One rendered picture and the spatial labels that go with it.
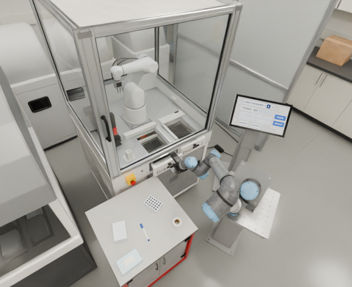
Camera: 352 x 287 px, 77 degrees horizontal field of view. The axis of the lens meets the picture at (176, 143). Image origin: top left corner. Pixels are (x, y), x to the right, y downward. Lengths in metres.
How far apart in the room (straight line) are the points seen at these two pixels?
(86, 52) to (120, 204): 1.15
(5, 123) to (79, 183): 1.98
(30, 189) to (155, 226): 0.92
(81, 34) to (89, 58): 0.11
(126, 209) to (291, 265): 1.76
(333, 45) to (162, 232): 3.65
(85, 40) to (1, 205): 0.75
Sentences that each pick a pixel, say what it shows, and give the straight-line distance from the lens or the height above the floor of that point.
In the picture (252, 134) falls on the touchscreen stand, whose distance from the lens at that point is 2.40.
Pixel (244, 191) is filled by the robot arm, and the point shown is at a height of 1.08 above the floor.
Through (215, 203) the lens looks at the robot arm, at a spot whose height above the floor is 1.32.
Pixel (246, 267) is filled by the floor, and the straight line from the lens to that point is 2.57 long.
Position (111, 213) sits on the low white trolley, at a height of 0.76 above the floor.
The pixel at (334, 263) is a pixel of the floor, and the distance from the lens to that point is 3.01.
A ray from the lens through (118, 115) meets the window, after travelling 1.37.
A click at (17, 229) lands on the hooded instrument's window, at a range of 1.34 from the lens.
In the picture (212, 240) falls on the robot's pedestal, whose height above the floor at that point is 0.02.
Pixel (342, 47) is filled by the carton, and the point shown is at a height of 1.14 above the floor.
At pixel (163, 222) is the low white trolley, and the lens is 1.74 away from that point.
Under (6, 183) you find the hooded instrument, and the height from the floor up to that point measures 1.57.
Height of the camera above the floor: 2.35
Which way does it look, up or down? 46 degrees down
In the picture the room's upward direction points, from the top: 5 degrees clockwise
